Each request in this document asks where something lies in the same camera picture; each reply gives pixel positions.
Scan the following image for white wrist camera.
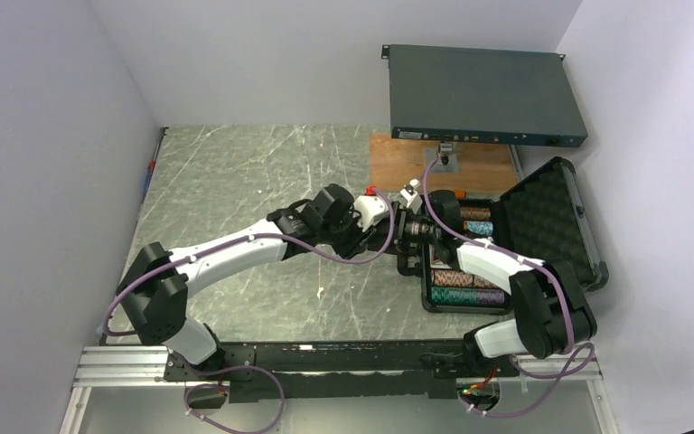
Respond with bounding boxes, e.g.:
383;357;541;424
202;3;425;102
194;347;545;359
352;185;389;232
400;179;423;213

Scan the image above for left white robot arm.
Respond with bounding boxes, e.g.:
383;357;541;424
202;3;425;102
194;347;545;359
102;184;399;380

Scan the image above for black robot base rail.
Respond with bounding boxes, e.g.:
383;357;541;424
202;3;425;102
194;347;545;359
161;338;521;403

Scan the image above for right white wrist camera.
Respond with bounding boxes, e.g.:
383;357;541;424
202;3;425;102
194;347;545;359
400;179;423;213

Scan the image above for black poker set case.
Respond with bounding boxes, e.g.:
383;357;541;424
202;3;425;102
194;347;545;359
398;156;609;316

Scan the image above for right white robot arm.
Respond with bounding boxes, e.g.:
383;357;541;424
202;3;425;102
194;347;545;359
399;191;597;375

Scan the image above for dark grey rack server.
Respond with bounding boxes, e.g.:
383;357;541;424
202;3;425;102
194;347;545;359
381;44;588;148

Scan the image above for top poker chip row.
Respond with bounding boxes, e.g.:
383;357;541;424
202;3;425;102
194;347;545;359
460;206;492;222

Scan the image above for bottom poker chip row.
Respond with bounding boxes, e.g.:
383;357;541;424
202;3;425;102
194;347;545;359
429;287;508;307

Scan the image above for wooden base board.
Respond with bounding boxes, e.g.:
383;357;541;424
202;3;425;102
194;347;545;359
370;133;521;196

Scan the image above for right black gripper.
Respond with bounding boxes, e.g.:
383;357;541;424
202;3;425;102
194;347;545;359
368;202;441;256

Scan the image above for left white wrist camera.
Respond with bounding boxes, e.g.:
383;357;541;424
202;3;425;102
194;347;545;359
352;185;389;232

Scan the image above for poker chip row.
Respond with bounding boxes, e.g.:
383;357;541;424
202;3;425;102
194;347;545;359
429;287;508;307
431;269;498;289
464;221;494;237
460;206;492;222

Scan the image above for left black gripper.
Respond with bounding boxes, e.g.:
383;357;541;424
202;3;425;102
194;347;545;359
320;203;377;260

